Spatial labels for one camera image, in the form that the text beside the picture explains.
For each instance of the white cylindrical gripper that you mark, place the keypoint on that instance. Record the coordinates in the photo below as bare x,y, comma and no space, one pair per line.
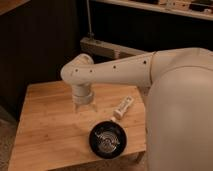
83,95

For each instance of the white plastic bottle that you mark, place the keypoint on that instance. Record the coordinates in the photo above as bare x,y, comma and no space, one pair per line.
122,108

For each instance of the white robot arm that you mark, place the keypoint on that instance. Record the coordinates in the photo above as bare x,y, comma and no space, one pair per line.
177,86

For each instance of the black ceramic bowl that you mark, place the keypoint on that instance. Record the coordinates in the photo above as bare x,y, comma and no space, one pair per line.
107,140

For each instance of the wooden table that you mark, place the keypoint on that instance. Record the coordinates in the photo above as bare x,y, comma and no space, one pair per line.
51,134

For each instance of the grey metal beam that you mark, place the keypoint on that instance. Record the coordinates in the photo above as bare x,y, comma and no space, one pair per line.
106,49

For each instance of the vertical metal pole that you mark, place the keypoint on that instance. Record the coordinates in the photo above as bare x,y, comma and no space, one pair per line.
90,32

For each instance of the dark wooden cabinet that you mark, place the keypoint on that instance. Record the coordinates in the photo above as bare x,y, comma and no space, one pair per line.
36,39

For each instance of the wall shelf with items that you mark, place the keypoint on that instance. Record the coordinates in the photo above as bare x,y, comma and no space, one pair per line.
199,9

